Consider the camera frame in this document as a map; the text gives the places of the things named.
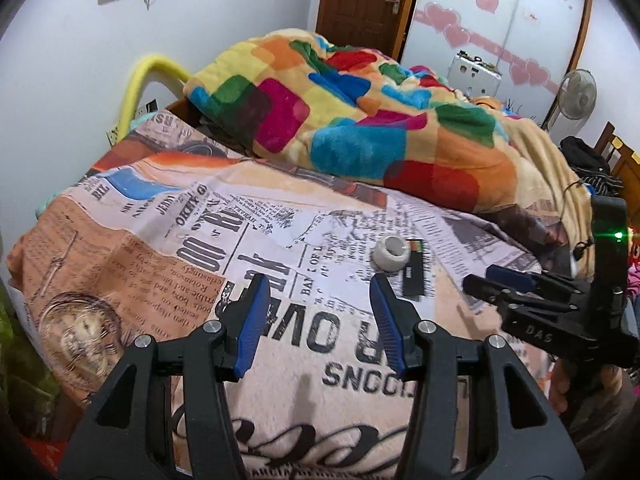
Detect yellow padded bed rail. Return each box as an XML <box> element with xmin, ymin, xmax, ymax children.
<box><xmin>116</xmin><ymin>53</ymin><xmax>191</xmax><ymax>141</ymax></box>

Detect black rectangular lighter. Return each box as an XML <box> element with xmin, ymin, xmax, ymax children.
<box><xmin>401</xmin><ymin>240</ymin><xmax>426</xmax><ymax>301</ymax></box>

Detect colourful patchwork fleece blanket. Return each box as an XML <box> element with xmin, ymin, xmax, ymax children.
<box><xmin>182</xmin><ymin>30</ymin><xmax>599</xmax><ymax>277</ymax></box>

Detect white tape roll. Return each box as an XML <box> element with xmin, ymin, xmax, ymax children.
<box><xmin>371</xmin><ymin>236</ymin><xmax>409</xmax><ymax>274</ymax></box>

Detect person's right forearm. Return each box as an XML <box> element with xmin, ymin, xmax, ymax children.
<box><xmin>570</xmin><ymin>390</ymin><xmax>640</xmax><ymax>480</ymax></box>

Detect wooden chair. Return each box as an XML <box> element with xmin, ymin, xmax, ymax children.
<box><xmin>595</xmin><ymin>121</ymin><xmax>640</xmax><ymax>197</ymax></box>

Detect green patterned cloth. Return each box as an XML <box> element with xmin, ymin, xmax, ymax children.
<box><xmin>0</xmin><ymin>280</ymin><xmax>67</xmax><ymax>442</ymax></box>

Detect thin black cable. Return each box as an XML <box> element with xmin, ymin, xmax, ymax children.
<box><xmin>556</xmin><ymin>179</ymin><xmax>594</xmax><ymax>262</ymax></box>

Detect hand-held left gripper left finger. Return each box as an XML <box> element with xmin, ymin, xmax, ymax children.
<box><xmin>57</xmin><ymin>274</ymin><xmax>271</xmax><ymax>480</ymax></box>

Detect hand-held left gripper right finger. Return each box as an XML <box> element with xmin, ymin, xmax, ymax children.
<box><xmin>370</xmin><ymin>275</ymin><xmax>585</xmax><ymax>480</ymax></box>

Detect person's right hand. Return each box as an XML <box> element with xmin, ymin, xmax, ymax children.
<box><xmin>547</xmin><ymin>357</ymin><xmax>631</xmax><ymax>411</ymax></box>

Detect red patterned box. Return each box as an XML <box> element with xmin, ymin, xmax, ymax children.
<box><xmin>20</xmin><ymin>435</ymin><xmax>77</xmax><ymax>480</ymax></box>

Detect standing electric fan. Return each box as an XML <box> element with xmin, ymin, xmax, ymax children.
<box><xmin>542</xmin><ymin>68</ymin><xmax>599</xmax><ymax>132</ymax></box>

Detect wardrobe with heart stickers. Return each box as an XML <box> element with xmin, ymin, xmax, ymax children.
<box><xmin>400</xmin><ymin>0</ymin><xmax>594</xmax><ymax>134</ymax></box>

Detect black clothes pile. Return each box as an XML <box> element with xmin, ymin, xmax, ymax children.
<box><xmin>559</xmin><ymin>136</ymin><xmax>626</xmax><ymax>197</ymax></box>

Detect brown wooden door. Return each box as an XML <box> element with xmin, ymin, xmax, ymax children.
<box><xmin>315</xmin><ymin>0</ymin><xmax>424</xmax><ymax>62</ymax></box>

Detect newspaper print blanket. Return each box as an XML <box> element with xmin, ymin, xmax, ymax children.
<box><xmin>7</xmin><ymin>110</ymin><xmax>566</xmax><ymax>480</ymax></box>

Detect white box appliance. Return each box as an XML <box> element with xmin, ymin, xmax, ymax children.
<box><xmin>447</xmin><ymin>50</ymin><xmax>501</xmax><ymax>99</ymax></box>

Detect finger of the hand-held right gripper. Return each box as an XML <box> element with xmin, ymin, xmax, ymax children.
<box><xmin>462</xmin><ymin>274</ymin><xmax>531</xmax><ymax>311</ymax></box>
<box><xmin>486</xmin><ymin>265</ymin><xmax>576</xmax><ymax>295</ymax></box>

